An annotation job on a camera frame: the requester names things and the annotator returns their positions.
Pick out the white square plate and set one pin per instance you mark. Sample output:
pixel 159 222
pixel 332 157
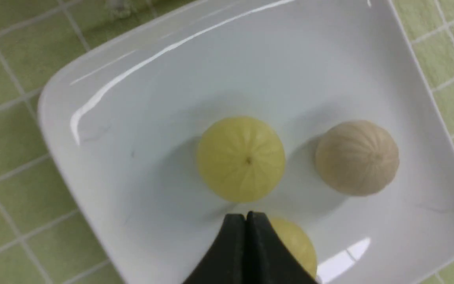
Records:
pixel 123 121

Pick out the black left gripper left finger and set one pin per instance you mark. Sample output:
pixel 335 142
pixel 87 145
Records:
pixel 222 264

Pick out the beige steamed bun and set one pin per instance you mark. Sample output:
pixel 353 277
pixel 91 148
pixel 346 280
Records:
pixel 357 158

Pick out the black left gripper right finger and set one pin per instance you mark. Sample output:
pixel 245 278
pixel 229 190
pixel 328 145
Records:
pixel 268 261

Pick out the yellow bun on plate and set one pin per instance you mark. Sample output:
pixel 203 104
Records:
pixel 297 242

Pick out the yellow steamed bun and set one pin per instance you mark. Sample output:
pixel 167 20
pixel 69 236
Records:
pixel 241 159

